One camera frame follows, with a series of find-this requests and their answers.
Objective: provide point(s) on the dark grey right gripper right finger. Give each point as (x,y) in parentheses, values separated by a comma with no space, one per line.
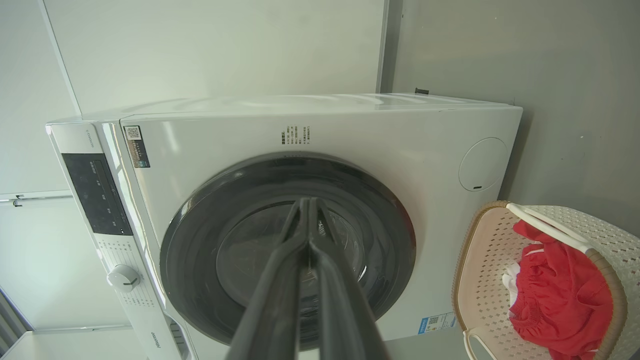
(340,310)

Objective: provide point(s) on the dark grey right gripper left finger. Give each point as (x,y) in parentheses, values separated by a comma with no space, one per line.
(277,300)

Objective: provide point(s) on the beige perforated plastic laundry basket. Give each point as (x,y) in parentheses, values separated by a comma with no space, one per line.
(482,280)

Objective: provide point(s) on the round black washing machine door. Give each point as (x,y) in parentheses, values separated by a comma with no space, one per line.
(200,260)

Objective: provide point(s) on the blue energy label sticker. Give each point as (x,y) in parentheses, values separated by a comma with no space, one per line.
(436,323)

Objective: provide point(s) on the white washing machine dial knob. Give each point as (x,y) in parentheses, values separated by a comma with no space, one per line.
(123,278)

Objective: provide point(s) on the white garment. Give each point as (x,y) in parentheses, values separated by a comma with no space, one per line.
(511,281)

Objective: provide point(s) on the white front-load washing machine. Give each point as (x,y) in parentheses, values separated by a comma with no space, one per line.
(350,135)

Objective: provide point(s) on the round white filter cover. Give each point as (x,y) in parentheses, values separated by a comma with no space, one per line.
(482,164)

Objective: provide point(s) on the dark QR code sticker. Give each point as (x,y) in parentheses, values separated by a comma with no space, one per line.
(137,148)

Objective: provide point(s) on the black washing machine control display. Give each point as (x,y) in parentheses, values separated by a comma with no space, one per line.
(97,195)

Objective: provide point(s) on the red garment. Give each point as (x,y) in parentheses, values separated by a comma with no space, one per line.
(565,295)

